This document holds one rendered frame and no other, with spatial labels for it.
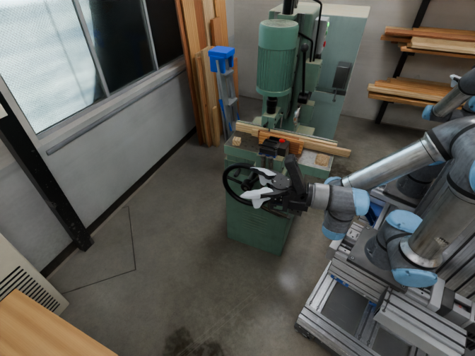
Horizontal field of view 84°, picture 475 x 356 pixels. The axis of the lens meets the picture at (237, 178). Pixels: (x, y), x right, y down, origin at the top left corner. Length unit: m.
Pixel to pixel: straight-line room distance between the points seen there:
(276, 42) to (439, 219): 0.90
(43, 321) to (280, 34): 1.61
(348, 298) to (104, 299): 1.55
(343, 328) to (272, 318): 0.43
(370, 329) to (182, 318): 1.09
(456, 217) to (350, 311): 1.07
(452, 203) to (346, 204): 0.24
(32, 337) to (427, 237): 1.53
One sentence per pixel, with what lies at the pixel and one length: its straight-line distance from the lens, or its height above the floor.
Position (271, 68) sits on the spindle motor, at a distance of 1.33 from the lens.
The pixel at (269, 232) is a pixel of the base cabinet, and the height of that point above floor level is 0.25.
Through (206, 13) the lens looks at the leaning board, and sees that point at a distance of 3.02.
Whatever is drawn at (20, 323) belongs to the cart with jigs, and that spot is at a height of 0.53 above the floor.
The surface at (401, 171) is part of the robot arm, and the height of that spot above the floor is 1.28.
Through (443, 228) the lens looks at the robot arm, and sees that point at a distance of 0.88.
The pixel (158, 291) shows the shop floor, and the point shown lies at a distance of 2.02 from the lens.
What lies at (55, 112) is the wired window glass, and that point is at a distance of 2.08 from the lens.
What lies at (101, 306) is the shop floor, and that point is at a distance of 2.10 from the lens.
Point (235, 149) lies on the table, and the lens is 1.51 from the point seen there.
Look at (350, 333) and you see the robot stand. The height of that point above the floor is 0.21.
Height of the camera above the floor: 1.76
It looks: 42 degrees down
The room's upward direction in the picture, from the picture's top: straight up
